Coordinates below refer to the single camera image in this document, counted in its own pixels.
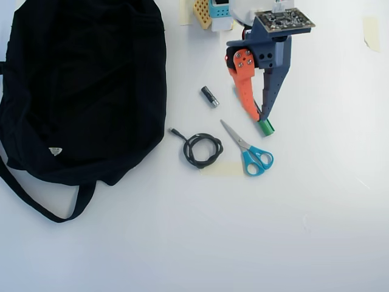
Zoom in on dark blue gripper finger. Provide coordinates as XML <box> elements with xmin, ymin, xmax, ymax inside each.
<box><xmin>260</xmin><ymin>59</ymin><xmax>294</xmax><ymax>120</ymax></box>

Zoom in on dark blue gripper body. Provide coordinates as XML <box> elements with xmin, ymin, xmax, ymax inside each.
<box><xmin>225</xmin><ymin>16</ymin><xmax>294</xmax><ymax>71</ymax></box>

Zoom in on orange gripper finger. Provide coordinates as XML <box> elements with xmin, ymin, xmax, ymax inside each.
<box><xmin>227</xmin><ymin>48</ymin><xmax>262</xmax><ymax>122</ymax></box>

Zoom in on black fabric bag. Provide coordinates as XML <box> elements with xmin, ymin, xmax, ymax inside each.
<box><xmin>0</xmin><ymin>0</ymin><xmax>168</xmax><ymax>224</ymax></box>

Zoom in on black AA battery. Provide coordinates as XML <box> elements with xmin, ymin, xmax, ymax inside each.
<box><xmin>200</xmin><ymin>86</ymin><xmax>220</xmax><ymax>109</ymax></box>

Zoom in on black marker with green cap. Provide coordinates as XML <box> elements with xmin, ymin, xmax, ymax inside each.
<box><xmin>233</xmin><ymin>86</ymin><xmax>277</xmax><ymax>137</ymax></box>

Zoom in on yellow perforated base block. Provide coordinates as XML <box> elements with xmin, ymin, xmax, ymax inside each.
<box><xmin>193</xmin><ymin>0</ymin><xmax>212</xmax><ymax>30</ymax></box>

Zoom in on beige masking tape strip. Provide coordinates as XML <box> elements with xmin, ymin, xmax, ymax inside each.
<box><xmin>199</xmin><ymin>161</ymin><xmax>244</xmax><ymax>178</ymax></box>
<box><xmin>362</xmin><ymin>16</ymin><xmax>381</xmax><ymax>53</ymax></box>
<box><xmin>178</xmin><ymin>0</ymin><xmax>195</xmax><ymax>26</ymax></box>

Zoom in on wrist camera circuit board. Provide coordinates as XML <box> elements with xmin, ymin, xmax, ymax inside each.
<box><xmin>254</xmin><ymin>7</ymin><xmax>316</xmax><ymax>34</ymax></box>

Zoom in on blue handled scissors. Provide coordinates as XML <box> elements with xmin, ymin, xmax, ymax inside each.
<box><xmin>219</xmin><ymin>119</ymin><xmax>275</xmax><ymax>177</ymax></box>

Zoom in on coiled black USB cable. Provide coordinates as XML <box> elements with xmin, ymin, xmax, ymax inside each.
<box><xmin>168</xmin><ymin>127</ymin><xmax>225</xmax><ymax>170</ymax></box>

